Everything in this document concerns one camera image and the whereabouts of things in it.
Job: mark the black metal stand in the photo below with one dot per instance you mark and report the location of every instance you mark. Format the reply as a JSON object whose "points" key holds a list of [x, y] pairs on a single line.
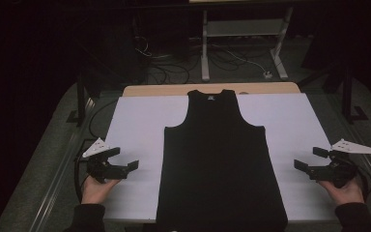
{"points": [[347, 96], [81, 96]]}

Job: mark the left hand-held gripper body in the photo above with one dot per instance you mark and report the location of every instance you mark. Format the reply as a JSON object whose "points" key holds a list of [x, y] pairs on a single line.
{"points": [[104, 172]]}

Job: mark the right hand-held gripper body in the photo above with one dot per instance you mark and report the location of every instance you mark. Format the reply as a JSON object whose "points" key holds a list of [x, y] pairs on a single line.
{"points": [[339, 170]]}

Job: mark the person's left hand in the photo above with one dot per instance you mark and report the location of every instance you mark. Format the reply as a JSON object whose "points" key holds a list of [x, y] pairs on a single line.
{"points": [[94, 192]]}

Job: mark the white board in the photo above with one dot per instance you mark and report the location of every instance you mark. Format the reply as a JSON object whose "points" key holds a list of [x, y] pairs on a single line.
{"points": [[141, 129]]}

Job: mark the grey metal stand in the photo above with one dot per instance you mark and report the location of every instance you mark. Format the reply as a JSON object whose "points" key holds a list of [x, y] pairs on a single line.
{"points": [[205, 48]]}

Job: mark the black tank top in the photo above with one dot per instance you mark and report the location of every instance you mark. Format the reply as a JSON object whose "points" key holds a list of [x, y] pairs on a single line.
{"points": [[219, 161]]}

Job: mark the person's right hand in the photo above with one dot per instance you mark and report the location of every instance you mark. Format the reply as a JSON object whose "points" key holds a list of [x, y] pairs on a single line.
{"points": [[348, 193]]}

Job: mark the white plug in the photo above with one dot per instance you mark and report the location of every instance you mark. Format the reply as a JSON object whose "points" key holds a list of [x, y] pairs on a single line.
{"points": [[267, 75]]}

